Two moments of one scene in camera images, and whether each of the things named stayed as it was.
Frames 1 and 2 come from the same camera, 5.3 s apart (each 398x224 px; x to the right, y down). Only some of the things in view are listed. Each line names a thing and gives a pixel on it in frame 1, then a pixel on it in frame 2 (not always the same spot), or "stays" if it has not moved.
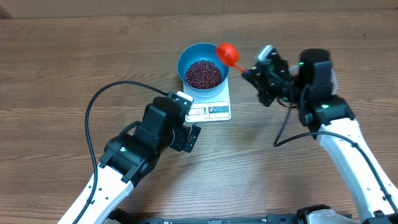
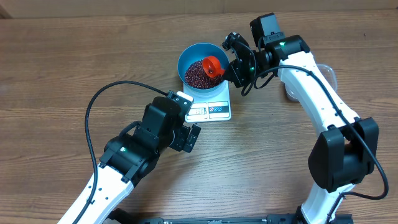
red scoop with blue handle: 228,53 to 211,66
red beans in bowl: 203,74 stays
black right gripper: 263,83 to 240,76
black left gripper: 183,132 stays
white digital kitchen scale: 216,108 stays
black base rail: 123,218 stays
